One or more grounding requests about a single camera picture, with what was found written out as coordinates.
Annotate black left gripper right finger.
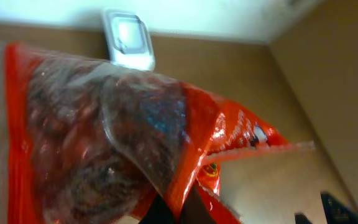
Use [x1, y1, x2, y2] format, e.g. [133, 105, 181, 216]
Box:
[293, 191, 358, 224]

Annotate white barcode scanner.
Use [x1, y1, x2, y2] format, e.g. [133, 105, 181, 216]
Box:
[101, 9, 155, 71]

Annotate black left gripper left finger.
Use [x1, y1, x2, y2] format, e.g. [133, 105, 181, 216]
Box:
[138, 183, 226, 224]

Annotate red candy bag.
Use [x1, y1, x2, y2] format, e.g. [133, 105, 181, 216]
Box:
[0, 42, 314, 223]

